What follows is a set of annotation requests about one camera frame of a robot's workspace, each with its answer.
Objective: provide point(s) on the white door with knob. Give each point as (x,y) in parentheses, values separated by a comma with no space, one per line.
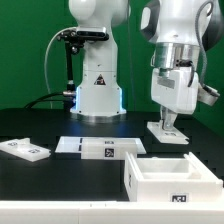
(169,137)

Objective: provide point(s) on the small white cabinet door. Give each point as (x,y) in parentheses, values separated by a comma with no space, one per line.
(24,149)

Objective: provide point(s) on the white cabinet top tray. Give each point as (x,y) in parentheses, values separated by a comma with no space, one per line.
(103,148)

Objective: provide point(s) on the white cabinet body box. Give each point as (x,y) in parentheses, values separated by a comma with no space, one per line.
(182,180)

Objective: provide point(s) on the black camera stand pole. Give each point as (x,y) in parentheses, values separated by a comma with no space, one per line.
(71,88)

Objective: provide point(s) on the white front border wall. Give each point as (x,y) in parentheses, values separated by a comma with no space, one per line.
(31,212)

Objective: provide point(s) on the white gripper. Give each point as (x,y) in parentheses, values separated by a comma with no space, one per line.
(177,92)

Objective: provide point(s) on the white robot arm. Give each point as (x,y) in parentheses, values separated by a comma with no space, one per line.
(177,28)

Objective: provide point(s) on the black camera on stand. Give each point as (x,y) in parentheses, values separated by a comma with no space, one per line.
(84,34)

